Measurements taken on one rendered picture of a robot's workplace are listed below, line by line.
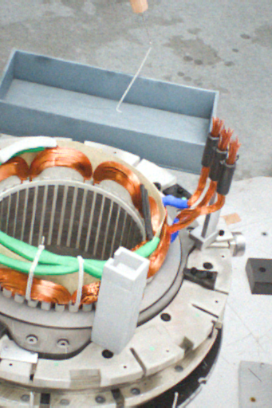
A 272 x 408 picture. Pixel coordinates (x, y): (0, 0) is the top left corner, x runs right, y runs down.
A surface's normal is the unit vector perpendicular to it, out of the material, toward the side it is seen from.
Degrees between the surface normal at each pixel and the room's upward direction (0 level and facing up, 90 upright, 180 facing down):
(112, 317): 90
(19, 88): 0
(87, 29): 0
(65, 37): 0
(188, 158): 90
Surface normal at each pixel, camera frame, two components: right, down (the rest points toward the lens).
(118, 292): -0.49, 0.52
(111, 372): 0.15, -0.75
